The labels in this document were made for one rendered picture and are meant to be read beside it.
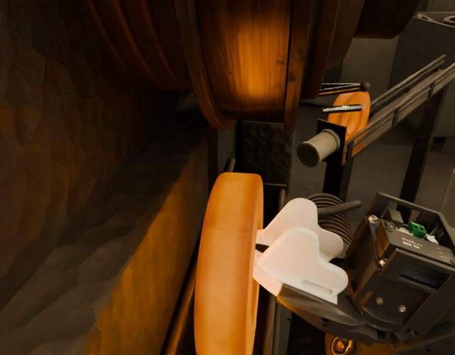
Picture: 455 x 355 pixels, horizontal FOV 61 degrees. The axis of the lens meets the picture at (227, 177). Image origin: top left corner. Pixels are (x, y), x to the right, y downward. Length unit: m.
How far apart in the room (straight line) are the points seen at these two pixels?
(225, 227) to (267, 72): 0.11
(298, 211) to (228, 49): 0.13
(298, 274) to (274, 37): 0.16
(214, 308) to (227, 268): 0.03
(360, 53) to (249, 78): 2.87
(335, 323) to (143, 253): 0.14
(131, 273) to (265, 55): 0.16
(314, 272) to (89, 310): 0.15
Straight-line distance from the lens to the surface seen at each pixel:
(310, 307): 0.29
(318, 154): 0.86
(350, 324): 0.29
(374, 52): 3.12
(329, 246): 0.32
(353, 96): 0.95
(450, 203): 1.31
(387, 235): 0.27
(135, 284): 0.27
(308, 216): 0.30
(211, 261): 0.24
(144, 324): 0.31
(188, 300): 0.39
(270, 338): 0.43
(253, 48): 0.25
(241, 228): 0.25
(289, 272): 0.29
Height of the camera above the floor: 1.04
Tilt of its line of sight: 29 degrees down
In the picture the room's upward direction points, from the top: 1 degrees clockwise
